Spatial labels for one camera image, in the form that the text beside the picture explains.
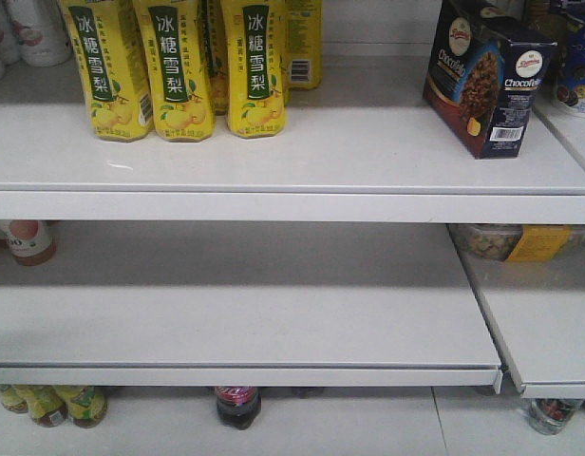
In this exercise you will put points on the pear tea bottle back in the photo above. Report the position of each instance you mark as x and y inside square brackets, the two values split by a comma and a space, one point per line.
[304, 43]

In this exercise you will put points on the pear tea bottle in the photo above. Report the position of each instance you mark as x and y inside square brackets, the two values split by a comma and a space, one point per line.
[107, 43]
[178, 76]
[254, 33]
[304, 43]

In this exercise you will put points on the peach drink bottle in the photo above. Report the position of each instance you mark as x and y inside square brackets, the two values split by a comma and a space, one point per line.
[30, 241]

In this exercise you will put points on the pear tea bottle middle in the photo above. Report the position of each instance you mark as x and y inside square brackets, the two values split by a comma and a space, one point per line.
[178, 76]

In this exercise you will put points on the pear tea bottle right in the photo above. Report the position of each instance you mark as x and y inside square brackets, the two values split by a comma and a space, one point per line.
[254, 33]

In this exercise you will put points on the white pink yogurt bottle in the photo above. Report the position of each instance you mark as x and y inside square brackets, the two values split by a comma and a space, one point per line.
[40, 32]

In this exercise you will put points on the clear jar bottom right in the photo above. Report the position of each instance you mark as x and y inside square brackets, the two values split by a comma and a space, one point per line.
[550, 416]

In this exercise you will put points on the pear tea bottle left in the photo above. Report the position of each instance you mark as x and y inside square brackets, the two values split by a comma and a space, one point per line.
[107, 43]

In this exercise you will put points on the dark blue cookie box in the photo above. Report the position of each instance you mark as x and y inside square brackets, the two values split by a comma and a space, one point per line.
[483, 75]

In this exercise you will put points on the yellow-labelled nut box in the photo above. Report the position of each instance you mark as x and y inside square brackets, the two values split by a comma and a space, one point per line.
[518, 242]

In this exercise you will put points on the blue cookie cup package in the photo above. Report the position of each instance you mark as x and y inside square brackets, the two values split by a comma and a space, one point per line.
[569, 88]

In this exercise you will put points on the white supermarket shelf unit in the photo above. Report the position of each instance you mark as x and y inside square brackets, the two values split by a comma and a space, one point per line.
[315, 265]

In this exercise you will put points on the dark cola bottle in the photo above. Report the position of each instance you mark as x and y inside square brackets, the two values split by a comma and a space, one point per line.
[238, 407]

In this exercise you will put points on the green tea bottle bottom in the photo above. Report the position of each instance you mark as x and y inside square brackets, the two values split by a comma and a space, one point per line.
[86, 405]

